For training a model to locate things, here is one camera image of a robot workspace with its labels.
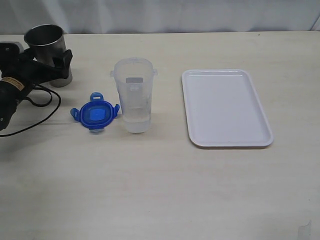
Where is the stainless steel tumbler cup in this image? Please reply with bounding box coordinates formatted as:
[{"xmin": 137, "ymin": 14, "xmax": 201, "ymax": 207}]
[{"xmin": 24, "ymin": 24, "xmax": 73, "ymax": 88}]

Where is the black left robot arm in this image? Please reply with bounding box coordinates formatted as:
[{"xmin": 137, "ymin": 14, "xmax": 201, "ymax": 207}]
[{"xmin": 0, "ymin": 42, "xmax": 73, "ymax": 130}]

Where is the clear plastic tall container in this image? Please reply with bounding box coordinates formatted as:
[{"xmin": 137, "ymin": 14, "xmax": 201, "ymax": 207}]
[{"xmin": 110, "ymin": 57, "xmax": 158, "ymax": 134}]

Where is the white rectangular plastic tray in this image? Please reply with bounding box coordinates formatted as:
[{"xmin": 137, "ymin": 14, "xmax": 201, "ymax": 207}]
[{"xmin": 181, "ymin": 69, "xmax": 274, "ymax": 149}]

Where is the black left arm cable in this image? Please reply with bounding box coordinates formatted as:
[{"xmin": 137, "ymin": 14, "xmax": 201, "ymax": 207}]
[{"xmin": 0, "ymin": 83, "xmax": 62, "ymax": 138}]

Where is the blue plastic snap lid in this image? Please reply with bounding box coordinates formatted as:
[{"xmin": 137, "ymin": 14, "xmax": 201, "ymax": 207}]
[{"xmin": 70, "ymin": 91, "xmax": 120, "ymax": 132}]

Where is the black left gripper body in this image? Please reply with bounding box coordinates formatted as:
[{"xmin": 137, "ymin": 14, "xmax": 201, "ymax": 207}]
[{"xmin": 0, "ymin": 57, "xmax": 54, "ymax": 98}]

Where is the white backdrop curtain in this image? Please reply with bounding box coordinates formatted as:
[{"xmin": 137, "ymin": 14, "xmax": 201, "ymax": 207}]
[{"xmin": 0, "ymin": 0, "xmax": 320, "ymax": 34}]

